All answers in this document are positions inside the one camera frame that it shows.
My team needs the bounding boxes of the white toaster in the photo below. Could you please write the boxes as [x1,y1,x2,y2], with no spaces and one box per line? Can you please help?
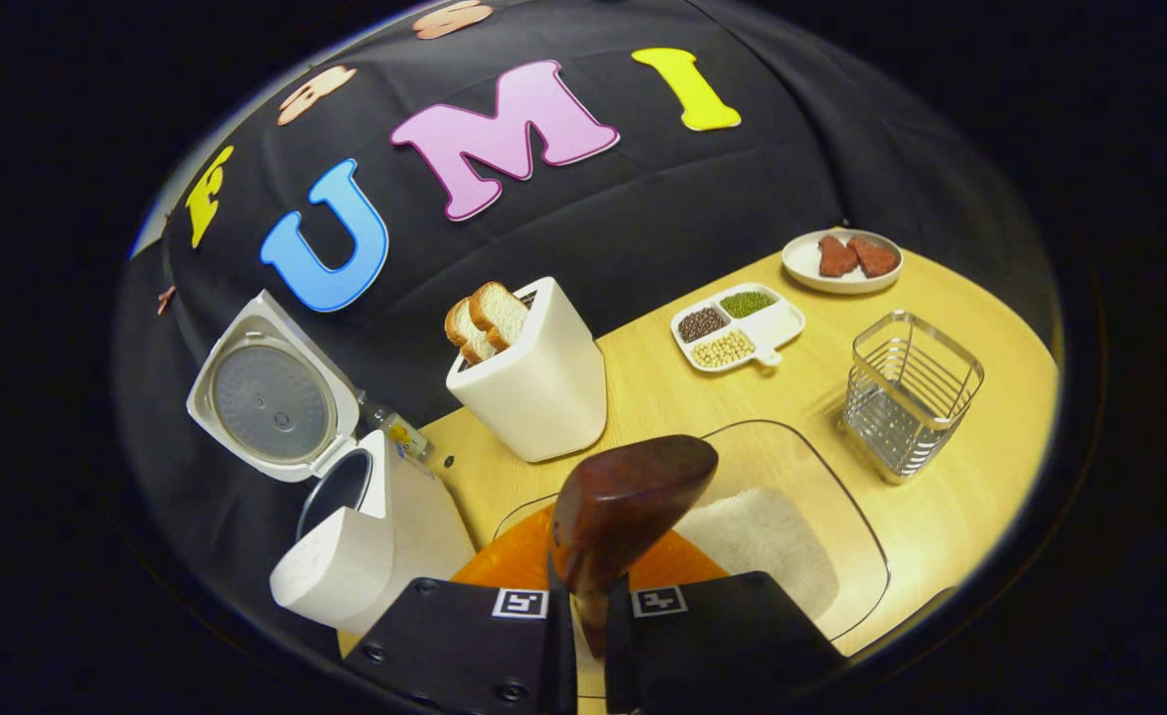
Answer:
[445,276,608,464]

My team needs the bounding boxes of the white rice cooker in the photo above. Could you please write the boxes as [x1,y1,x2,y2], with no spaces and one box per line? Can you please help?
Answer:
[186,290,477,637]

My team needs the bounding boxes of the brown beans pile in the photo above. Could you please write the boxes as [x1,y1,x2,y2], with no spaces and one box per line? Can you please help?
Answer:
[677,307,728,343]

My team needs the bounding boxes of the white rice heap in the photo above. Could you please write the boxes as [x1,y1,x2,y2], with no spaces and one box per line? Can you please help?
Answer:
[677,487,839,622]

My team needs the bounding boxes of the round white plate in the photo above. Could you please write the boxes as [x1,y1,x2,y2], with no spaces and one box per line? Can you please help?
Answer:
[782,228,904,296]

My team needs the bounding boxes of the yellow soybeans pile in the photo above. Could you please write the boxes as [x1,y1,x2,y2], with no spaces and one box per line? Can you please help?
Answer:
[690,331,755,369]

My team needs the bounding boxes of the brown wooden spoon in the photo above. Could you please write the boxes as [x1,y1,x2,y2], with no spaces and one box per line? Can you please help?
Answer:
[549,434,719,658]

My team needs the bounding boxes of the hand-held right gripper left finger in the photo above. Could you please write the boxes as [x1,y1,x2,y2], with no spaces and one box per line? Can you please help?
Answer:
[343,506,576,714]

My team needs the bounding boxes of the red meat piece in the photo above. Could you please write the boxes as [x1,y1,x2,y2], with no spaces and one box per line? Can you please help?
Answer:
[847,235,900,278]
[817,234,860,278]

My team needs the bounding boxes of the metal wire chopstick holder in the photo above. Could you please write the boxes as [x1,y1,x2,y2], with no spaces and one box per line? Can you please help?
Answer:
[841,311,985,485]

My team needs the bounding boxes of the small glass bottle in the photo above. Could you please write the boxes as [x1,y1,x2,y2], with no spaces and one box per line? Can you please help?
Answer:
[360,392,435,463]

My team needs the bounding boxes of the black backdrop cloth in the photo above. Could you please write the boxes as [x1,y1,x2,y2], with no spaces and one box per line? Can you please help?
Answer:
[116,0,1061,637]

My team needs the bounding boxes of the bread slice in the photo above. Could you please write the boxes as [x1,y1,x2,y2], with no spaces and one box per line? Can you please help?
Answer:
[468,281,531,351]
[444,296,497,365]

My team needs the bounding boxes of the white divided dish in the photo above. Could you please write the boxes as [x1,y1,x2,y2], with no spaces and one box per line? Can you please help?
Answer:
[670,283,806,373]

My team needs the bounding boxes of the clear glass dish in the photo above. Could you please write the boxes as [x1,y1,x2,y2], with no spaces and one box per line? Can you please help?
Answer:
[492,419,892,642]

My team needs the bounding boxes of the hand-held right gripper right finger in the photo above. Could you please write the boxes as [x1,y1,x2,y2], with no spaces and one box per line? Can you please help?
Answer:
[605,531,847,714]

